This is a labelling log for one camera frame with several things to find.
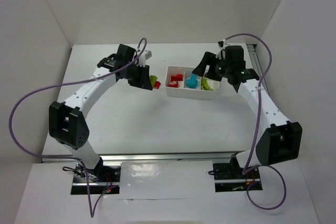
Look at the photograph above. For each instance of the red rounded lego piece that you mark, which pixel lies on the red rounded lego piece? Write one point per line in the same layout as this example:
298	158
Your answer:
173	84

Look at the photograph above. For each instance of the aluminium rail right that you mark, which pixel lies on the aluminium rail right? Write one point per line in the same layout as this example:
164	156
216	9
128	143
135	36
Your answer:
254	58

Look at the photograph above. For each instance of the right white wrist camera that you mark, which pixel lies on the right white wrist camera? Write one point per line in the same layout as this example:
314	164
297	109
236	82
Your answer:
222	44

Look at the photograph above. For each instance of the aluminium rail front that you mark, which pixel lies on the aluminium rail front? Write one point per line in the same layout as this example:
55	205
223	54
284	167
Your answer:
167	156

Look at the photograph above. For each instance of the blue rounded lego piece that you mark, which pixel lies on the blue rounded lego piece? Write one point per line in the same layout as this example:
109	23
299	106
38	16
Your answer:
192	84

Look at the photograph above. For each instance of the green 2x4 lego brick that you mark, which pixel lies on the green 2x4 lego brick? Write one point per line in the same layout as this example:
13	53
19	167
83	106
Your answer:
153	80

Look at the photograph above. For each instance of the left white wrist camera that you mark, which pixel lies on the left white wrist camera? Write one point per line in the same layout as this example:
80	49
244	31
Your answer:
147	54

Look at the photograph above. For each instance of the green upside-down lego brick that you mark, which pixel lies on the green upside-down lego brick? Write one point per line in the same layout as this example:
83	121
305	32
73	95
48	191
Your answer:
206	87

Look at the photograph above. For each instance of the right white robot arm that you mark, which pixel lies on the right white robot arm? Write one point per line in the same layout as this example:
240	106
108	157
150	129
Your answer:
276	138

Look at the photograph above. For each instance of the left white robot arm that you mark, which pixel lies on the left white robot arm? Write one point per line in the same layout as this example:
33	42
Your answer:
67	119

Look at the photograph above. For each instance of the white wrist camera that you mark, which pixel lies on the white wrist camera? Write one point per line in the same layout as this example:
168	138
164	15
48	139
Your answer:
147	54
222	44

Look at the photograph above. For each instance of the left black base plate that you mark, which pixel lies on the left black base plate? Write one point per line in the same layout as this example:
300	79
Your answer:
109	180

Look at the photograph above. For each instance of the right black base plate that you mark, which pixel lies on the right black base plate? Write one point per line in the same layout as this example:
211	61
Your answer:
227	180

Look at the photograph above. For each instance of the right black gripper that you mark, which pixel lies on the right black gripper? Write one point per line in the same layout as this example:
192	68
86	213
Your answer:
212	68

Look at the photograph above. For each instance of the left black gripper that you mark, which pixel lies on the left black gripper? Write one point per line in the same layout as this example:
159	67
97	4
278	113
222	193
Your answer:
134	72

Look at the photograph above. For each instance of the red large lego brick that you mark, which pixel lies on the red large lego brick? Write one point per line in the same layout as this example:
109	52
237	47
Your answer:
177	77

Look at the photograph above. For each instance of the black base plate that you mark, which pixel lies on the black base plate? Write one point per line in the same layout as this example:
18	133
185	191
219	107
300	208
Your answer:
109	180
227	180

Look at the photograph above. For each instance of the white divided container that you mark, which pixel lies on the white divided container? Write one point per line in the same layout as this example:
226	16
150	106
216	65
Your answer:
183	83

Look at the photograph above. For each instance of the aluminium rail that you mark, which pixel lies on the aluminium rail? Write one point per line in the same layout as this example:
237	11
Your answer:
254	58
167	156

